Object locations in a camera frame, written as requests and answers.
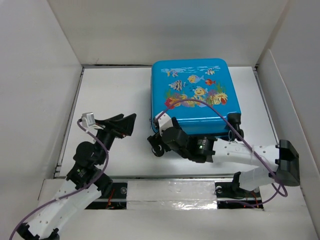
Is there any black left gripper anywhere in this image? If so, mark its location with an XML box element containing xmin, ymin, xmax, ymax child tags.
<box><xmin>94</xmin><ymin>113</ymin><xmax>137</xmax><ymax>164</ymax></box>

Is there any blue hard-shell suitcase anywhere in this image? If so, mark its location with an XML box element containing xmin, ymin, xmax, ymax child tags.
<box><xmin>150</xmin><ymin>58</ymin><xmax>244</xmax><ymax>141</ymax></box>

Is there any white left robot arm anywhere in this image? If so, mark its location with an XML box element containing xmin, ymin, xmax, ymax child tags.
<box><xmin>13</xmin><ymin>112</ymin><xmax>137</xmax><ymax>240</ymax></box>

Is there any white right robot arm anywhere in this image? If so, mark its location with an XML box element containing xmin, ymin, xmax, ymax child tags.
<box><xmin>147</xmin><ymin>126</ymin><xmax>301</xmax><ymax>197</ymax></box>

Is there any silver foil tape strip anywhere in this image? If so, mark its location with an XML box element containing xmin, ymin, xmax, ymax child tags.
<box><xmin>126</xmin><ymin>180</ymin><xmax>218</xmax><ymax>211</ymax></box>

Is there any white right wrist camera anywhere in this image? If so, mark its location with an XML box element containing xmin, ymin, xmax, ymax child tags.
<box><xmin>154</xmin><ymin>111</ymin><xmax>173</xmax><ymax>136</ymax></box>

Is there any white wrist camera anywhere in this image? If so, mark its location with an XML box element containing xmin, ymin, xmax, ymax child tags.
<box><xmin>81</xmin><ymin>112</ymin><xmax>96</xmax><ymax>129</ymax></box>
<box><xmin>154</xmin><ymin>111</ymin><xmax>173</xmax><ymax>136</ymax></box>

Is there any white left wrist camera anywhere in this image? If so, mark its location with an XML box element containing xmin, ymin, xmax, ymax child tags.
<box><xmin>81</xmin><ymin>112</ymin><xmax>96</xmax><ymax>129</ymax></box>

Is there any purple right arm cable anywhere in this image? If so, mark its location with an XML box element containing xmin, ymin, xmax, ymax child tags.
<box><xmin>154</xmin><ymin>99</ymin><xmax>288</xmax><ymax>208</ymax></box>

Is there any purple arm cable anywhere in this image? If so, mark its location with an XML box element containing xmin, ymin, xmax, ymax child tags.
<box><xmin>154</xmin><ymin>99</ymin><xmax>288</xmax><ymax>208</ymax></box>
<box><xmin>8</xmin><ymin>118</ymin><xmax>110</xmax><ymax>240</ymax></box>

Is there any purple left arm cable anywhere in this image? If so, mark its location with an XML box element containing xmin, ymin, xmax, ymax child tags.
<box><xmin>8</xmin><ymin>118</ymin><xmax>110</xmax><ymax>240</ymax></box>

